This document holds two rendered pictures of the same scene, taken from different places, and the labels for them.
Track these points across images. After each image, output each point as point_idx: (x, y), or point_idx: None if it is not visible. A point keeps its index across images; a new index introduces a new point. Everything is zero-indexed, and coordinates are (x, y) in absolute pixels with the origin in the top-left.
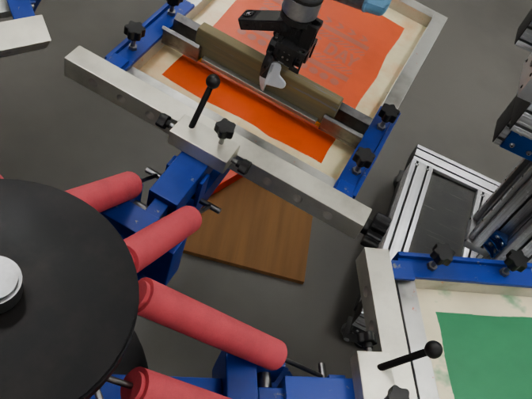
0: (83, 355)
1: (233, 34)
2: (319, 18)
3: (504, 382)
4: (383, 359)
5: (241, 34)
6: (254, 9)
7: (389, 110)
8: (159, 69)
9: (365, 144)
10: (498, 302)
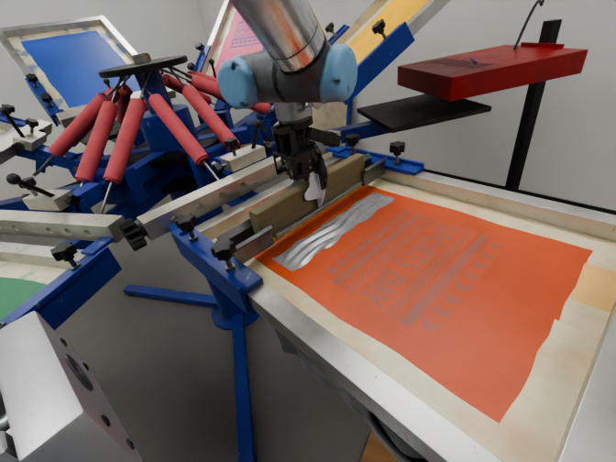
0: (108, 70)
1: (400, 207)
2: (286, 126)
3: None
4: (53, 197)
5: (401, 212)
6: (336, 135)
7: (222, 244)
8: None
9: None
10: None
